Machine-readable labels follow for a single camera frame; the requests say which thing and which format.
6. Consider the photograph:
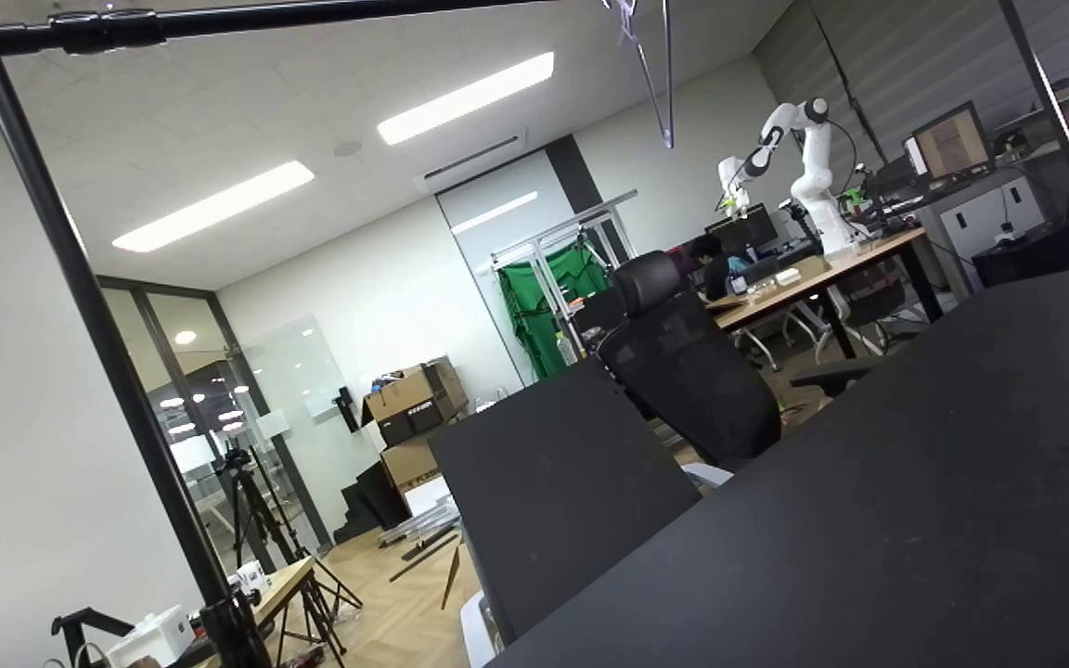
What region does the green cloth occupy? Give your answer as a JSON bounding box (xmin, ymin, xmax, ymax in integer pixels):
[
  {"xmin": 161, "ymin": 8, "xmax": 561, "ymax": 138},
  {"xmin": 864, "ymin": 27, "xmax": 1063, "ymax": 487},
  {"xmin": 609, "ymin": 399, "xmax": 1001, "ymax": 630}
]
[{"xmin": 493, "ymin": 236, "xmax": 622, "ymax": 383}]

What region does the metal clothes rack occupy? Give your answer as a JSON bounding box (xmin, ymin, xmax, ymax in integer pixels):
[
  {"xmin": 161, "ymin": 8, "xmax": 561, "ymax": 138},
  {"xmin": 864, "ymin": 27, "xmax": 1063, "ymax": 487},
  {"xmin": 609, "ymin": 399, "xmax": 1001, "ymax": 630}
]
[{"xmin": 484, "ymin": 185, "xmax": 644, "ymax": 373}]

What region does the large cardboard box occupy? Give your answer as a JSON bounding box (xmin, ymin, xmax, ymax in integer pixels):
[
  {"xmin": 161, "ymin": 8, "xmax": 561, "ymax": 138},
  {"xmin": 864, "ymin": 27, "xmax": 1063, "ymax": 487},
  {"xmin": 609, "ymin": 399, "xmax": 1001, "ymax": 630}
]
[{"xmin": 364, "ymin": 351, "xmax": 473, "ymax": 431}]

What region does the black standing board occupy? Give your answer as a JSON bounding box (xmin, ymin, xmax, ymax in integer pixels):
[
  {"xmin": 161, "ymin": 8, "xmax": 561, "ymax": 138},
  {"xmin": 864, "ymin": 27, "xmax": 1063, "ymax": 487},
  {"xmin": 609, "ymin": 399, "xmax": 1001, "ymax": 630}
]
[{"xmin": 430, "ymin": 361, "xmax": 704, "ymax": 646}]

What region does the black mesh office chair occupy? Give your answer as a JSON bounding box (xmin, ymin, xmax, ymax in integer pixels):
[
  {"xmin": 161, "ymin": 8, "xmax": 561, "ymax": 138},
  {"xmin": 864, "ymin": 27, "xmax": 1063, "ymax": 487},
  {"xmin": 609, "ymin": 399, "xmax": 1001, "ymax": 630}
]
[{"xmin": 592, "ymin": 249, "xmax": 789, "ymax": 476}]

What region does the small cardboard box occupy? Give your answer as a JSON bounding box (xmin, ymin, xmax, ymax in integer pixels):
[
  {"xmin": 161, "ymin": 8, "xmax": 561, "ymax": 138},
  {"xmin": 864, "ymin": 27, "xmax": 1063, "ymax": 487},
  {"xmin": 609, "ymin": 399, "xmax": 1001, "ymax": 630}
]
[{"xmin": 378, "ymin": 439, "xmax": 443, "ymax": 492}]

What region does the ceiling air vent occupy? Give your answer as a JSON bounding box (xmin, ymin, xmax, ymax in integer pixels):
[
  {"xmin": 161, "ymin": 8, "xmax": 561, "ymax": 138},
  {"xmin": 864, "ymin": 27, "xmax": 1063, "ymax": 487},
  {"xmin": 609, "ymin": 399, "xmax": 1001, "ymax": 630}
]
[{"xmin": 420, "ymin": 134, "xmax": 524, "ymax": 185}]

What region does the black desk monitor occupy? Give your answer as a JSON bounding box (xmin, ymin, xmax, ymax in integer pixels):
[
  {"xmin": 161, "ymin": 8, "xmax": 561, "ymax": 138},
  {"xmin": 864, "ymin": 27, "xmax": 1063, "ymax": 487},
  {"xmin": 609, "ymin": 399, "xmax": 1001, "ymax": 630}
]
[{"xmin": 701, "ymin": 205, "xmax": 789, "ymax": 258}]

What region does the black floor bag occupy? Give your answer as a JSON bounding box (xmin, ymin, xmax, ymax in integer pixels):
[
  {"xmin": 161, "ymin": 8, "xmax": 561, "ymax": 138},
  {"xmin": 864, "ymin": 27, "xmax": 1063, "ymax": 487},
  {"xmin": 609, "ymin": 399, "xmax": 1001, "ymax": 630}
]
[{"xmin": 333, "ymin": 458, "xmax": 417, "ymax": 546}]

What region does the rectangular ceiling light panel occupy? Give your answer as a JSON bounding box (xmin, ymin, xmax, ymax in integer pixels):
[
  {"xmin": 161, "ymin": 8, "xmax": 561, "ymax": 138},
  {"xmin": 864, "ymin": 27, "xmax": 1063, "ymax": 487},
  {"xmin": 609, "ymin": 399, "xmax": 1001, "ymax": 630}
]
[
  {"xmin": 375, "ymin": 48, "xmax": 556, "ymax": 148},
  {"xmin": 111, "ymin": 160, "xmax": 320, "ymax": 256}
]

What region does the wooden desk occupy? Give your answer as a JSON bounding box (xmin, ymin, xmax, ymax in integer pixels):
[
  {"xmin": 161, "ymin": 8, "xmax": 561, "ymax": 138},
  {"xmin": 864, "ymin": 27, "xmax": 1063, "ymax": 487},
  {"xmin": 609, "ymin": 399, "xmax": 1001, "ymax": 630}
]
[{"xmin": 704, "ymin": 221, "xmax": 947, "ymax": 363}]

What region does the wooden folding stand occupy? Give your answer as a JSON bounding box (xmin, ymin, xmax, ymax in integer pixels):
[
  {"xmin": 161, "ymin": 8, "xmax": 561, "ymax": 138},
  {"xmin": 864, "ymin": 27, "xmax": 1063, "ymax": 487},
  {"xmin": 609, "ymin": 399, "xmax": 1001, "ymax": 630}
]
[{"xmin": 250, "ymin": 552, "xmax": 364, "ymax": 668}]

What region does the lit computer monitor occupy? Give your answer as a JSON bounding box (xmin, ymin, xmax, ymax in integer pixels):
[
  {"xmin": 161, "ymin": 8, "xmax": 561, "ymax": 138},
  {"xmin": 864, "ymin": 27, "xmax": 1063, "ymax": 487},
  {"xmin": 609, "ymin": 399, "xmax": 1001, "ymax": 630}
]
[{"xmin": 902, "ymin": 101, "xmax": 995, "ymax": 185}]

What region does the white drawer cabinet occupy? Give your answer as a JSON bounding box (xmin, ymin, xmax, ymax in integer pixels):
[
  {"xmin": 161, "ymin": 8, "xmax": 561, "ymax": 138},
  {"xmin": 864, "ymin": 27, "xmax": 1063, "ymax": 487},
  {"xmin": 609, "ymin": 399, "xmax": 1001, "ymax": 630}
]
[{"xmin": 937, "ymin": 170, "xmax": 1052, "ymax": 263}]

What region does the black rack upright pole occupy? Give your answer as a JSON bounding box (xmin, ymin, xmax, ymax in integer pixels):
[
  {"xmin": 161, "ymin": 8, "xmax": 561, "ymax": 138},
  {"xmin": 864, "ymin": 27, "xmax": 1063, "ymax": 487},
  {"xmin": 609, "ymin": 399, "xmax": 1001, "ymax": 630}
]
[
  {"xmin": 0, "ymin": 21, "xmax": 270, "ymax": 668},
  {"xmin": 998, "ymin": 0, "xmax": 1069, "ymax": 236}
]

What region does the white device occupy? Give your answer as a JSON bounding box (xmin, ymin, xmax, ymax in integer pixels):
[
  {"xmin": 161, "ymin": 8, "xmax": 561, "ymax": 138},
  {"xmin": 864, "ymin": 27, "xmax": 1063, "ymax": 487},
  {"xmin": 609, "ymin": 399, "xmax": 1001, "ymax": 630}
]
[{"xmin": 104, "ymin": 604, "xmax": 200, "ymax": 668}]

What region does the black horizontal rack bar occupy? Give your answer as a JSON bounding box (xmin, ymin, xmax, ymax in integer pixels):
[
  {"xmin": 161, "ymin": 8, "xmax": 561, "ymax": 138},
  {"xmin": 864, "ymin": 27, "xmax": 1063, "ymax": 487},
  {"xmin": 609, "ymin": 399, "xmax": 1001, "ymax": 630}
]
[{"xmin": 0, "ymin": 0, "xmax": 529, "ymax": 66}]

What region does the black low stand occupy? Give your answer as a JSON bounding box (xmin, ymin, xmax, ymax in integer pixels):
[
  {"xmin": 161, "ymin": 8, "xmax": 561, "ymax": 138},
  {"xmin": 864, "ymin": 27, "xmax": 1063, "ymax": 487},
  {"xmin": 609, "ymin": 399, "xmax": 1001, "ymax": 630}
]
[{"xmin": 50, "ymin": 604, "xmax": 143, "ymax": 668}]

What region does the wall whiteboard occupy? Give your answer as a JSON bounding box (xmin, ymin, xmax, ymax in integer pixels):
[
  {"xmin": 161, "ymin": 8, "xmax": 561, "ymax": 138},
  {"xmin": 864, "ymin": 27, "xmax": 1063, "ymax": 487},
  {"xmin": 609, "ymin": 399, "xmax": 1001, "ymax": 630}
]
[{"xmin": 243, "ymin": 311, "xmax": 352, "ymax": 431}]

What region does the black camera tripod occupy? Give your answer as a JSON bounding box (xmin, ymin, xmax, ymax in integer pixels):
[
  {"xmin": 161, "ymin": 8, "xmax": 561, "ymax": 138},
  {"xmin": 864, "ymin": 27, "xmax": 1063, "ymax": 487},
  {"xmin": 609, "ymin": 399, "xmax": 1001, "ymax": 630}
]
[{"xmin": 213, "ymin": 442, "xmax": 306, "ymax": 570}]

